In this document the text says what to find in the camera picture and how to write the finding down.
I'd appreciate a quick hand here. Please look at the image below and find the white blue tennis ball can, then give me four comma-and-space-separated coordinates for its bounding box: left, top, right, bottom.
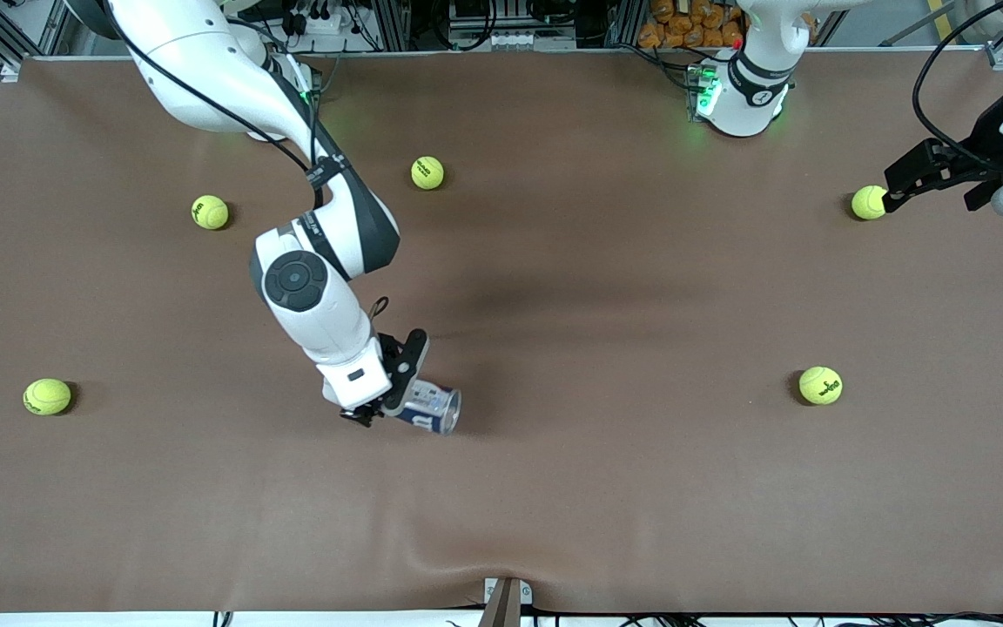
395, 379, 462, 435

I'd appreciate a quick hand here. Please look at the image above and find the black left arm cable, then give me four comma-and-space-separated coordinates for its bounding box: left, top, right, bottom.
912, 0, 1003, 168

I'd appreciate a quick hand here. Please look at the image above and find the brown table mat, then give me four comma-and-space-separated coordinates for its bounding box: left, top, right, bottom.
0, 48, 1003, 615

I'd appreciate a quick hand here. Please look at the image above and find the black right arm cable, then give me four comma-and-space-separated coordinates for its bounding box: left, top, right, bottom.
104, 0, 333, 210

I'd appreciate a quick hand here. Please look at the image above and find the pile of orange objects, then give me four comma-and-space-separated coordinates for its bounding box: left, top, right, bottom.
638, 0, 744, 50

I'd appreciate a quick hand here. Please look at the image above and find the metal table edge bracket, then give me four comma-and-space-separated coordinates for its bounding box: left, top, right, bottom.
483, 576, 534, 627

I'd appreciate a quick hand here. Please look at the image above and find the white power strip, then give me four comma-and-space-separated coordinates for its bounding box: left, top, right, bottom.
286, 7, 369, 41

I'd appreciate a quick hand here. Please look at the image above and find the white terminal block row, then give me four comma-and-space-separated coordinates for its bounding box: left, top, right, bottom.
448, 28, 578, 51

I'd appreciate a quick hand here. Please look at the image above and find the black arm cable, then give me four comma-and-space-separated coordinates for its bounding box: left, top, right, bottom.
912, 0, 1003, 168
104, 0, 333, 210

